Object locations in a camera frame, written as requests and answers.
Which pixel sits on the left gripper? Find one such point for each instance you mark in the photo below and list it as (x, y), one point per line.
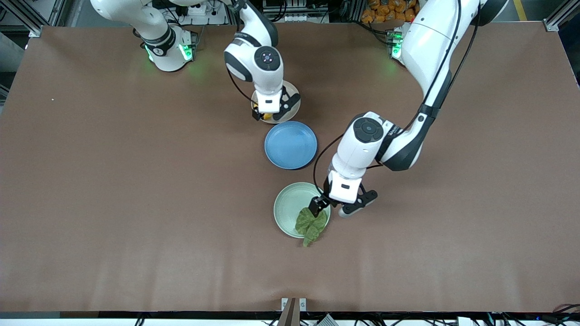
(319, 202)

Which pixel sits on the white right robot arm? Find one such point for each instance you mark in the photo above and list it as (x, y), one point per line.
(265, 59)

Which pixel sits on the yellow lemon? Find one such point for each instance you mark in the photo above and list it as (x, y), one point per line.
(268, 117)

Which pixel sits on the blue plate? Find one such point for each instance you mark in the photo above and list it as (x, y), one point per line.
(290, 145)

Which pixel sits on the beige plate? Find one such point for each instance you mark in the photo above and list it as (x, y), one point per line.
(290, 118)

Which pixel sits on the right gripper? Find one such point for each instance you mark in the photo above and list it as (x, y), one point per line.
(258, 113)

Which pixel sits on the green lettuce leaf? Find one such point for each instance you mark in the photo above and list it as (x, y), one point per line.
(311, 224)

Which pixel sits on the black electronics rack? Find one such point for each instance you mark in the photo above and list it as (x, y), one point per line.
(299, 9)

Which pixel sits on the grey brown camera post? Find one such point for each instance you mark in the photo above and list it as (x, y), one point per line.
(290, 314)

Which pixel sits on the white metal bracket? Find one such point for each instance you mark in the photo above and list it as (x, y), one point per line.
(303, 304)

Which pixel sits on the aluminium frame profile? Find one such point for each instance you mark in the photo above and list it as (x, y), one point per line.
(34, 30)
(553, 22)

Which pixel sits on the white power strip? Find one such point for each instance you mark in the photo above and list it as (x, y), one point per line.
(199, 9)

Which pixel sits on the bag of oranges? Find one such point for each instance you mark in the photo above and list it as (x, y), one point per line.
(385, 11)

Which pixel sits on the pale green plate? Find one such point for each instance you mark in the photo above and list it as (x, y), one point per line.
(287, 208)

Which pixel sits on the brown table cover sheet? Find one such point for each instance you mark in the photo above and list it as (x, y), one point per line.
(136, 253)

